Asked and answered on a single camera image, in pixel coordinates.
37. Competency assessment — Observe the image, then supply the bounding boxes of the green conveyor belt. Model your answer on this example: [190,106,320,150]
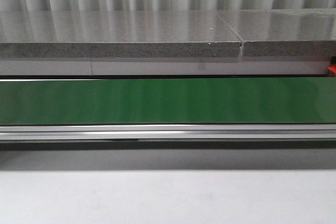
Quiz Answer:
[1,77,335,125]

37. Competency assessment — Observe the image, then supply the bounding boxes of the grey stone slab right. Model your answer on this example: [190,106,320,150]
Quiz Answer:
[217,9,335,61]

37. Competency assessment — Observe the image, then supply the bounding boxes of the grey stone slab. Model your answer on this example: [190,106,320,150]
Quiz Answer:
[1,11,240,58]
[217,9,335,61]

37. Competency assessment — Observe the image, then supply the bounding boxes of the grey stone slab left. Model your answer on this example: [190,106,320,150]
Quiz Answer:
[1,11,240,58]

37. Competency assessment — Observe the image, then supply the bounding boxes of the red plastic tray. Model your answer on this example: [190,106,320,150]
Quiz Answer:
[328,63,336,77]

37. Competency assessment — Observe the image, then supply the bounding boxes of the aluminium conveyor side rail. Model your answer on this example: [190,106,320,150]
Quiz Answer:
[1,123,335,143]

